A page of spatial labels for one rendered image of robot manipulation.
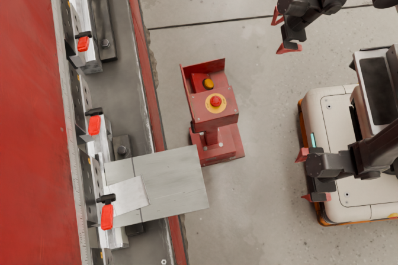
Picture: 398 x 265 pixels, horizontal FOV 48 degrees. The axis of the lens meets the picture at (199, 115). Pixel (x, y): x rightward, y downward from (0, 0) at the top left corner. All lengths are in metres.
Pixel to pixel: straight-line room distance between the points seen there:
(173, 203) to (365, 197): 1.05
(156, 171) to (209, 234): 1.02
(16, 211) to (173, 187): 0.68
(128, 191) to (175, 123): 1.12
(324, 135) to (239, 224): 0.59
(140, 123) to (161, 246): 0.38
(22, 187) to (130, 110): 0.84
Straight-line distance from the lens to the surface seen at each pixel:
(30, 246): 0.63
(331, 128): 2.07
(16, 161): 0.63
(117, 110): 1.44
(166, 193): 1.23
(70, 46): 1.07
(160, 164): 1.24
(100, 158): 1.28
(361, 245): 2.32
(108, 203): 0.97
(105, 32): 1.52
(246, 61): 2.43
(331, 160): 1.04
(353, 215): 2.03
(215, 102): 1.48
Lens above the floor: 2.21
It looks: 72 degrees down
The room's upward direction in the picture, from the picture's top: 7 degrees counter-clockwise
